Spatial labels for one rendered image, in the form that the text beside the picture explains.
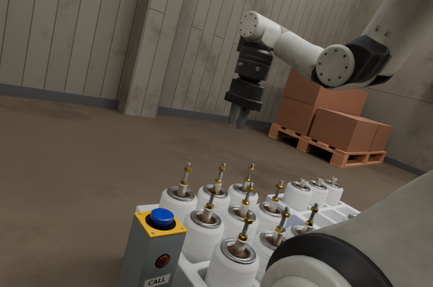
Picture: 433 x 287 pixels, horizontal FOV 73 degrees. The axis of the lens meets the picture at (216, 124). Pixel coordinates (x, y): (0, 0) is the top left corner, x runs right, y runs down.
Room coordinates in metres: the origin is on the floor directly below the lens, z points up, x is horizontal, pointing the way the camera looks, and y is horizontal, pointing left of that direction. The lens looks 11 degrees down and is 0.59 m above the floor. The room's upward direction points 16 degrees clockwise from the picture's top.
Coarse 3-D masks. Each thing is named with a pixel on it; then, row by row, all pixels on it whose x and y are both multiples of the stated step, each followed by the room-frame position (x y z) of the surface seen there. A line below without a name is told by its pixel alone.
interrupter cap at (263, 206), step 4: (260, 204) 0.79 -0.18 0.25; (264, 204) 0.80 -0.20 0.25; (268, 204) 0.81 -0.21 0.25; (260, 208) 0.77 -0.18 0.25; (264, 208) 0.77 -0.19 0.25; (276, 208) 0.80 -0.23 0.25; (280, 208) 0.80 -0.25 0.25; (264, 212) 0.76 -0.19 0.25; (268, 212) 0.76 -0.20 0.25; (272, 212) 0.77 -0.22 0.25; (276, 212) 0.78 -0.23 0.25; (280, 212) 0.78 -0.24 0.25; (276, 216) 0.75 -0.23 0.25; (280, 216) 0.75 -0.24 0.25
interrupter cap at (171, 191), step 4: (168, 188) 0.73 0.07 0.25; (172, 188) 0.74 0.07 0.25; (176, 188) 0.74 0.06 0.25; (168, 192) 0.70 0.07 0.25; (172, 192) 0.71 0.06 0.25; (176, 192) 0.72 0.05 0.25; (188, 192) 0.74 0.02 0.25; (192, 192) 0.74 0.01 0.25; (172, 196) 0.69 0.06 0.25; (176, 196) 0.70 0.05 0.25; (180, 196) 0.71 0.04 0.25; (184, 196) 0.72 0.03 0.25; (188, 196) 0.72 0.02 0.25; (192, 196) 0.72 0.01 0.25; (180, 200) 0.69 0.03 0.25; (184, 200) 0.69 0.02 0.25; (188, 200) 0.69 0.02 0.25; (192, 200) 0.71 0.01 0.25
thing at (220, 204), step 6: (198, 192) 0.79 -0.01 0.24; (204, 192) 0.77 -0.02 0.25; (198, 198) 0.78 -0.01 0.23; (204, 198) 0.76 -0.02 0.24; (216, 198) 0.76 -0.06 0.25; (228, 198) 0.78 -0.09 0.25; (198, 204) 0.77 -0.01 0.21; (204, 204) 0.76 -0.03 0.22; (216, 204) 0.75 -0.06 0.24; (222, 204) 0.76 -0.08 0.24; (228, 204) 0.78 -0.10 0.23; (216, 210) 0.75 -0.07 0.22; (222, 210) 0.76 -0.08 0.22
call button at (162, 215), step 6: (156, 210) 0.47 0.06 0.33; (162, 210) 0.47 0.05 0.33; (168, 210) 0.48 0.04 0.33; (150, 216) 0.46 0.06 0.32; (156, 216) 0.45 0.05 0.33; (162, 216) 0.45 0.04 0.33; (168, 216) 0.46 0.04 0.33; (156, 222) 0.45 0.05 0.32; (162, 222) 0.45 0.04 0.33; (168, 222) 0.45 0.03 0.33
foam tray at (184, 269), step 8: (136, 208) 0.73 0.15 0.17; (144, 208) 0.73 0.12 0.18; (152, 208) 0.74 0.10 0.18; (184, 256) 0.58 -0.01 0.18; (184, 264) 0.55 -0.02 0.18; (192, 264) 0.56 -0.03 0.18; (200, 264) 0.57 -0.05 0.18; (208, 264) 0.58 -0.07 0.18; (176, 272) 0.55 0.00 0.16; (184, 272) 0.53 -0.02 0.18; (192, 272) 0.54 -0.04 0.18; (200, 272) 0.56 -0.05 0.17; (176, 280) 0.55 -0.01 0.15; (184, 280) 0.53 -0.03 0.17; (192, 280) 0.52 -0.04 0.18; (200, 280) 0.52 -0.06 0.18
